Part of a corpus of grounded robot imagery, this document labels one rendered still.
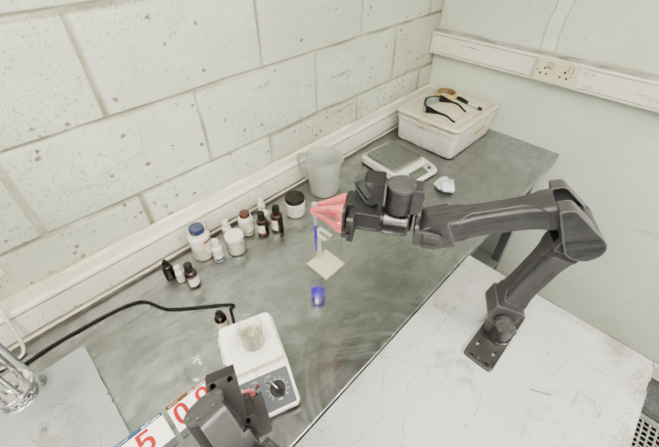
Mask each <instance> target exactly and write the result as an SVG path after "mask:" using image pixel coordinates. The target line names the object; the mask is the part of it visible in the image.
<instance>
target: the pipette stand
mask: <svg viewBox="0 0 659 447"><path fill-rule="evenodd" d="M317 232H318V243H317V252H316V254H317V257H315V258H314V259H313V260H311V261H310V262H309V263H307V266H308V267H309V268H311V269H312V270H313V271H314V272H316V273H317V274H318V275H320V276H321V277H322V278H323V279H325V280H327V279H328V278H329V277H331V276H332V275H333V274H334V273H336V272H337V271H338V270H339V269H340V268H342V267H343V266H344V263H343V262H342V261H340V260H339V259H338V258H336V257H335V256H334V255H333V254H332V253H330V252H329V251H328V250H324V251H323V252H322V240H323V241H327V240H328V239H327V238H325V237H324V236H322V233H323V234H325V235H326V236H328V237H329V238H331V237H332V234H330V233H329V232H328V231H326V230H325V229H323V228H322V227H320V228H318V229H317Z"/></svg>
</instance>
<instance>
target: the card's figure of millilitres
mask: <svg viewBox="0 0 659 447"><path fill-rule="evenodd" d="M206 393H208V392H207V389H206V386H205V382H204V383H203V384H202V385H200V386H199V387H198V388H196V389H195V390H194V391H192V392H191V393H190V394H189V395H187V396H186V397H185V398H183V399H182V400H181V401H179V402H178V403H177V404H176V405H174V406H173V407H172V408H170V409H169V412H170V414H171V415H172V417H173V419H174V420H175V422H176V424H177V426H178V428H181V427H183V426H184V423H183V418H184V416H185V414H186V413H187V411H188V410H189V409H190V407H191V406H192V405H193V404H194V403H195V402H196V401H197V400H198V399H200V398H201V397H202V396H203V395H205V394H206Z"/></svg>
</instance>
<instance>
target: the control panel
mask: <svg viewBox="0 0 659 447"><path fill-rule="evenodd" d="M266 380H268V381H269V383H268V384H266V383H265V381H266ZM276 380H281V381H283V382H284V384H285V392H284V395H283V396H280V397H275V396H273V395H272V393H271V385H272V383H273V382H274V381H276ZM256 384H259V385H260V387H259V388H256ZM239 388H240V390H241V389H243V390H244V389H249V388H253V389H254V391H255V392H257V393H258V392H262V393H263V396H264V400H265V403H266V406H267V410H268V413H271V412H273V411H275V410H277V409H279V408H281V407H284V406H286V405H288V404H290V403H292V402H294V401H296V400H297V399H296V395H295V392H294V389H293V386H292V383H291V379H290V376H289V373H288V370H287V367H286V366H283V367H281V368H278V369H276V370H274V371H271V372H268V373H265V374H263V375H261V376H258V377H256V378H254V379H251V380H249V381H247V382H244V383H242V384H240V385H239ZM258 394H259V393H258Z"/></svg>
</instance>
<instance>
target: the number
mask: <svg viewBox="0 0 659 447"><path fill-rule="evenodd" d="M170 436H172V434H171V432H170V430H169V429H168V427H167V425H166V424H165V422H164V420H163V418H162V417H160V418H158V419H156V420H155V421H153V422H152V423H150V424H149V425H148V426H146V427H145V428H144V429H143V430H141V431H140V432H139V433H137V434H136V435H135V436H134V437H133V438H132V439H131V440H129V441H128V442H127V443H125V444H124V445H123V446H121V447H158V446H159V445H160V444H162V443H163V442H164V441H165V440H167V439H168V438H169V437H170Z"/></svg>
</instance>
